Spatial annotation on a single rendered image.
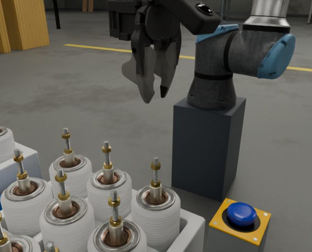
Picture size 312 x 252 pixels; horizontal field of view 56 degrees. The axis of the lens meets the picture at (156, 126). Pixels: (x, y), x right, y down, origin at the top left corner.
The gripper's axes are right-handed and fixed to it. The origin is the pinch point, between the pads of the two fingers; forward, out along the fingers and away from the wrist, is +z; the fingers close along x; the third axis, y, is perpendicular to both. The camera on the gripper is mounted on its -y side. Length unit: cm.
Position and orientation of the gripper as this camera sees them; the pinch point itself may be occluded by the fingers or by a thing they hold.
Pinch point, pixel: (158, 93)
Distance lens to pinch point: 47.4
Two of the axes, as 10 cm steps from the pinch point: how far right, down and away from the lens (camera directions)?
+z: 0.0, 9.1, 4.1
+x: -6.7, 3.1, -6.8
